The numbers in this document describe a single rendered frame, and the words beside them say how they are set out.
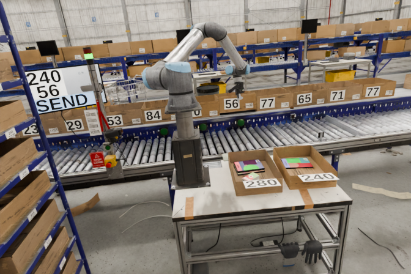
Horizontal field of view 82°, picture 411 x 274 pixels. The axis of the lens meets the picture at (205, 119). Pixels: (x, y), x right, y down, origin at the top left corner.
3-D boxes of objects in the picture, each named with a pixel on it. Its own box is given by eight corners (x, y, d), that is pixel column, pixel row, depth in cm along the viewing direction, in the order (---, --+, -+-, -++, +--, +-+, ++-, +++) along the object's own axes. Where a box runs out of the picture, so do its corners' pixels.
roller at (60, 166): (54, 180, 184) (48, 181, 184) (80, 150, 233) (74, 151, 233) (52, 175, 182) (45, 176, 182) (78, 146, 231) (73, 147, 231)
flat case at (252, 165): (264, 169, 162) (264, 167, 161) (237, 173, 161) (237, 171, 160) (258, 160, 175) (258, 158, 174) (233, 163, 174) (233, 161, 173)
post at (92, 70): (108, 180, 185) (79, 65, 156) (110, 177, 190) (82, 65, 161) (123, 178, 186) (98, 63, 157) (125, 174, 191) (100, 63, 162)
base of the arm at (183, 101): (199, 107, 139) (197, 91, 136) (167, 111, 137) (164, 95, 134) (196, 102, 157) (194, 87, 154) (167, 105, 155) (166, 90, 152)
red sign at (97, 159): (92, 168, 180) (88, 153, 176) (93, 167, 181) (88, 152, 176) (114, 165, 181) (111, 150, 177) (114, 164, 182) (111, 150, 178)
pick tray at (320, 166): (289, 190, 142) (290, 175, 139) (272, 159, 178) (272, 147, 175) (337, 187, 141) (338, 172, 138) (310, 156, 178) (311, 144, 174)
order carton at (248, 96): (219, 113, 242) (218, 96, 239) (215, 108, 271) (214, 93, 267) (256, 109, 246) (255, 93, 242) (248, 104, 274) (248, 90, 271)
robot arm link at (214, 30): (221, 15, 172) (252, 66, 225) (207, 18, 179) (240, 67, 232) (216, 28, 169) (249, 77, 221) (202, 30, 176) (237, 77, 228)
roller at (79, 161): (65, 179, 185) (63, 174, 183) (88, 150, 234) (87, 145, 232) (71, 178, 185) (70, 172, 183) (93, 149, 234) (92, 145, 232)
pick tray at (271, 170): (235, 196, 141) (235, 182, 137) (228, 164, 177) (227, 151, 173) (283, 192, 141) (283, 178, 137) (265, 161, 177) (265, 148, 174)
